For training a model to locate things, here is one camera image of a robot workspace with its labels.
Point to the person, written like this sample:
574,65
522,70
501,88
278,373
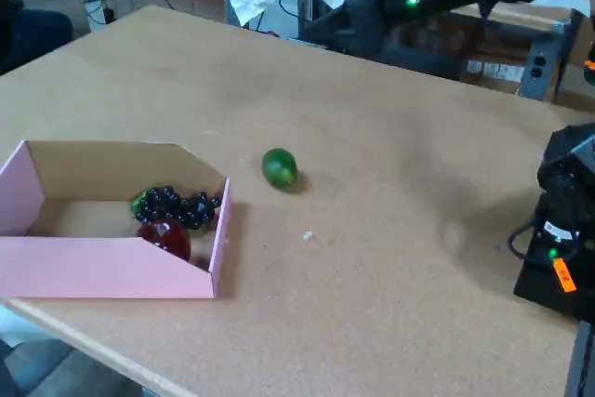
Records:
32,34

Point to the black metal post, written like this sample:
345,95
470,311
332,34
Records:
583,364

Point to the orange label tag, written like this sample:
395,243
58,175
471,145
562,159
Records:
564,276

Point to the pink cardboard bin box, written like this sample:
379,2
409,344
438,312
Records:
93,271

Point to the wooden workbench shelf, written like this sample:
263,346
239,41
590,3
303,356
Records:
511,18

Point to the red toy apple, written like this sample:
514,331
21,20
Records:
165,236

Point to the black toy grapes bunch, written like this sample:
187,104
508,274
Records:
172,206

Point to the small white tape scrap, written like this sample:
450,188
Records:
308,235

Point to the labelled cardboard box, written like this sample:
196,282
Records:
493,71

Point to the grey metal post with outlets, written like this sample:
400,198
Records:
547,43

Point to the round green toy fruit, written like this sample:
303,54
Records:
279,169

